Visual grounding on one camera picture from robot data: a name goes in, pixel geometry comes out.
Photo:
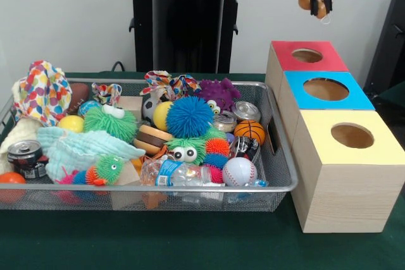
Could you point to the brown monkey plush toy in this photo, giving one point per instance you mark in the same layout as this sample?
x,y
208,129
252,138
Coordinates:
x,y
321,10

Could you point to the crushed red soda can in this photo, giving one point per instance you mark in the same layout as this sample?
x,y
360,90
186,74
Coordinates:
x,y
245,148

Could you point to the blue fuzzy ball toy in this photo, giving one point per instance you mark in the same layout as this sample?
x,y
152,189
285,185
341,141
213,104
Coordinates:
x,y
190,118

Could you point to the crushed clear plastic bottle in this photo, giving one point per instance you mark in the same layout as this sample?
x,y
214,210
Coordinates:
x,y
180,173

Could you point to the wooden box with three holes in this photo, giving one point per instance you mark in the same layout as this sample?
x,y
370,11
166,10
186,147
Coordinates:
x,y
348,187

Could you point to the shallow clear mesh bin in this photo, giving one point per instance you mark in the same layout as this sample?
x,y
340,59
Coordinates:
x,y
95,198

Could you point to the black monitor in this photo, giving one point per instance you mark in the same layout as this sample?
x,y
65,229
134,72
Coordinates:
x,y
389,45

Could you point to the dark green tablecloth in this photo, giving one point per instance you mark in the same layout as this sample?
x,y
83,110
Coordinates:
x,y
394,100
158,241

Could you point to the small toy basketball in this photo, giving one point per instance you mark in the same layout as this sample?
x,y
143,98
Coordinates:
x,y
250,131

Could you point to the white dimpled ball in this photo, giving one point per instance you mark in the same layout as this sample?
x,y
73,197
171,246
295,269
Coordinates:
x,y
239,172

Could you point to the toy hamburger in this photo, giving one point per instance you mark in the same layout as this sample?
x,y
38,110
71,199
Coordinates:
x,y
150,138

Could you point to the green fuzzy toy with eyes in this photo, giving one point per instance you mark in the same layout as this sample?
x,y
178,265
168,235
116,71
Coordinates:
x,y
109,123

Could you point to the mint green cloth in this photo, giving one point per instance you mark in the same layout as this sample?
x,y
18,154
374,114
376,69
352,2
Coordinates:
x,y
85,150

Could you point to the colourful dotted cloth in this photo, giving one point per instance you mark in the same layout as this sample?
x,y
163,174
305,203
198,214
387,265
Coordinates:
x,y
42,93

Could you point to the black soda can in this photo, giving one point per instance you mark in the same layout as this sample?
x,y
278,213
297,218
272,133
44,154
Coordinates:
x,y
25,157

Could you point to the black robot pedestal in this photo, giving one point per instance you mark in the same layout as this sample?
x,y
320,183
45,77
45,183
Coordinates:
x,y
183,29

